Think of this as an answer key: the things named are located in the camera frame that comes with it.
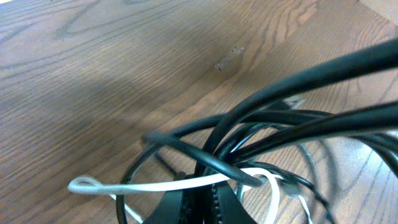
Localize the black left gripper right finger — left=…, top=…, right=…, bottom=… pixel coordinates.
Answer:
left=213, top=182, right=256, bottom=224

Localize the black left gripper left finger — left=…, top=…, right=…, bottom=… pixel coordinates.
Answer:
left=148, top=190, right=187, bottom=224

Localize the white cable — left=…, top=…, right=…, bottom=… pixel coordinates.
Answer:
left=67, top=167, right=315, bottom=224

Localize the black cable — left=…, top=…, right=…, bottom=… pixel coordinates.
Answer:
left=115, top=39, right=398, bottom=224

